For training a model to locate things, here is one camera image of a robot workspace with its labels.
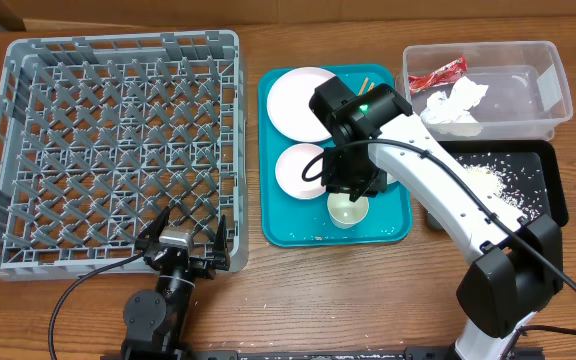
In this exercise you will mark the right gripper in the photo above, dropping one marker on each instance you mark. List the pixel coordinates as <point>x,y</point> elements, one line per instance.
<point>356,187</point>

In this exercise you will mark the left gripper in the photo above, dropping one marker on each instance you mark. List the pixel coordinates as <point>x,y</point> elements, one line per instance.
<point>207,268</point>

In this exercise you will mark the white cup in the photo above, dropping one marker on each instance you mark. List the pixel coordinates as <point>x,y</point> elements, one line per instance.
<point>345,213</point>

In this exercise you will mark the small pink bowl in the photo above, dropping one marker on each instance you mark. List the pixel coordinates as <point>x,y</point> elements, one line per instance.
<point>289,169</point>

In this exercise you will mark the white napkin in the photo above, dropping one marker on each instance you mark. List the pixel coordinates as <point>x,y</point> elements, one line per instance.
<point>455,107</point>

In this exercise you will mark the red snack wrapper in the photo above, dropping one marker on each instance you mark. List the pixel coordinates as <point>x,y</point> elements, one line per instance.
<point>447,74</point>

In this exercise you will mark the pile of white rice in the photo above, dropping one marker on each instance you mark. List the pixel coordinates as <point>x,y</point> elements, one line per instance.
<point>517,178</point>

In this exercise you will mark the grey bowl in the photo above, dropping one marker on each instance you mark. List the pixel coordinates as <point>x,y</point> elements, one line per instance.
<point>391,179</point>

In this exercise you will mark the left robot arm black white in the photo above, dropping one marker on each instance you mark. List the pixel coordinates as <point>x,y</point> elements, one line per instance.
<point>155,318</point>

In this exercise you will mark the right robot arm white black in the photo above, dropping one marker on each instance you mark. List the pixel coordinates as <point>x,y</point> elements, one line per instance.
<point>513,262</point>

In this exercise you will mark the grey plastic dishwasher rack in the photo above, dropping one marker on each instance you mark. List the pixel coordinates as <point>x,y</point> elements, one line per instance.
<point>98,134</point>

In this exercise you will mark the clear plastic waste bin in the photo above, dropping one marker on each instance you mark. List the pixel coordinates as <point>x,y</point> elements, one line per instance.
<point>527,97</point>

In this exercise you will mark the black waste tray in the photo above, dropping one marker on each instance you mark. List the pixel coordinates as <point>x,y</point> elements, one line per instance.
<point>543,149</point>

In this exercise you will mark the teal plastic serving tray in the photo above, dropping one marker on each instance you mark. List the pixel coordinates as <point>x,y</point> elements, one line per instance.
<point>289,222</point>

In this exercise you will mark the upper wooden chopstick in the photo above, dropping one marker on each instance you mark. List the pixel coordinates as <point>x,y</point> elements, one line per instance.
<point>363,87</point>

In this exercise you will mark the large pink round plate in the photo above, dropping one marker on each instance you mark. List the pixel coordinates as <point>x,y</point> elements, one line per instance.
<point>288,104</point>

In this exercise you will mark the cardboard panel backdrop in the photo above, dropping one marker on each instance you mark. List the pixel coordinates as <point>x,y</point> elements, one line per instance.
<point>163,13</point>

